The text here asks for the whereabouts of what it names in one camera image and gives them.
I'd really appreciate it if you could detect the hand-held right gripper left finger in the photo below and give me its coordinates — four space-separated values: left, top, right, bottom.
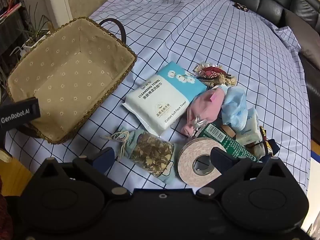
35 147 129 198

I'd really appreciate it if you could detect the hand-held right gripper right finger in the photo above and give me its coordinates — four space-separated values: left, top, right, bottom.
196 147 292 199

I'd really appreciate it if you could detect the small white tissue packet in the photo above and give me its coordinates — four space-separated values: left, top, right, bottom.
235 107 263 146

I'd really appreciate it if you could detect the pink cloth pouch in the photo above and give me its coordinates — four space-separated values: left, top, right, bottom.
180 85 226 138

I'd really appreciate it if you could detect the blue face mask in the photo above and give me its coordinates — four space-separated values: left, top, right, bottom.
220 86 251 132

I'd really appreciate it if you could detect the woven basket with fabric liner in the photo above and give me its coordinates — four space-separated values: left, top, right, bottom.
6 17 137 145

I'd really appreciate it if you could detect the white and blue towel pack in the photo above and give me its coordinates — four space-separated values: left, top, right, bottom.
122 61 208 137

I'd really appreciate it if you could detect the lace hair clip bundle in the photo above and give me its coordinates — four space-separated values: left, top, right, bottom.
194 62 238 87

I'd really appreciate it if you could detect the green drink can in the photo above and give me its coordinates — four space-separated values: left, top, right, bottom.
200 122 259 162

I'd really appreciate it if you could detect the brown wooden object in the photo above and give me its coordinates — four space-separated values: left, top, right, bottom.
222 125 237 138

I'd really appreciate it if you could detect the beige tape roll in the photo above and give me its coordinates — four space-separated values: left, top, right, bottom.
178 137 227 187

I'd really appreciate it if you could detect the colourful small packet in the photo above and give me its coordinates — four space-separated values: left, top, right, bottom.
252 126 278 159

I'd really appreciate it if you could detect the white lattice planter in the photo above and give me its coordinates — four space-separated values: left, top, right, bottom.
21 35 48 56

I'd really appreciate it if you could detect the green potted plant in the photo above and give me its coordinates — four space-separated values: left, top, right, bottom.
14 2 58 55

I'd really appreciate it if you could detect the checked white bed sheet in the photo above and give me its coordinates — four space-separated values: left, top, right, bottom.
5 0 312 189

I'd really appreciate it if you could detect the small brown patterned item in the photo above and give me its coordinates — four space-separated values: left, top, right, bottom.
232 2 248 12

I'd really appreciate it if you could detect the black leather sofa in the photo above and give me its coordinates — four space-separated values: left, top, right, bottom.
207 0 320 155

